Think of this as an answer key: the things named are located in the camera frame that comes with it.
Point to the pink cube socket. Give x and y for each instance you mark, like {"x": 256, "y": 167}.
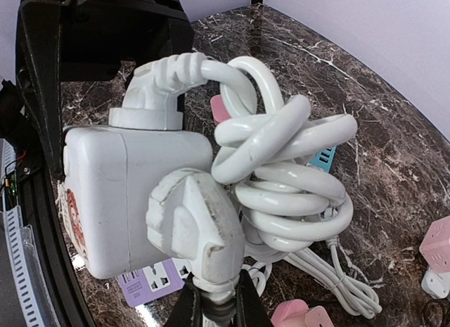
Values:
{"x": 435, "y": 246}

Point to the pink triangular power strip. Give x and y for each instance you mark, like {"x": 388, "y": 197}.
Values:
{"x": 290, "y": 314}

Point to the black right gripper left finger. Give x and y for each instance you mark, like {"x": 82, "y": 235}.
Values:
{"x": 187, "y": 311}

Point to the teal power strip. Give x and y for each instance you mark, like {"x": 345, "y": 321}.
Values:
{"x": 323, "y": 160}

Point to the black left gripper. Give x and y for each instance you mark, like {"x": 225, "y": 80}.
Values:
{"x": 87, "y": 40}

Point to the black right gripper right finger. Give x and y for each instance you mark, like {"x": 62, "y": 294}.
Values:
{"x": 249, "y": 309}

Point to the white cable duct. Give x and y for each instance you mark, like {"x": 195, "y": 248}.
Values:
{"x": 28, "y": 278}

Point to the white round power plug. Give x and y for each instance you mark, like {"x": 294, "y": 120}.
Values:
{"x": 109, "y": 175}

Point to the purple power strip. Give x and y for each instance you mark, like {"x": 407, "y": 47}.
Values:
{"x": 153, "y": 282}

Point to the small circuit board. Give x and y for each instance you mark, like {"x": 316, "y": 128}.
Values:
{"x": 11, "y": 189}

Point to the white square adapter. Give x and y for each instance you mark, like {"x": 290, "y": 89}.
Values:
{"x": 436, "y": 285}

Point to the peach charger cube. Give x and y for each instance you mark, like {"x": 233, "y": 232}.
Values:
{"x": 317, "y": 317}

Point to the pink adapter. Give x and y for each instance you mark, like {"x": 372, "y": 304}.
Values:
{"x": 219, "y": 112}

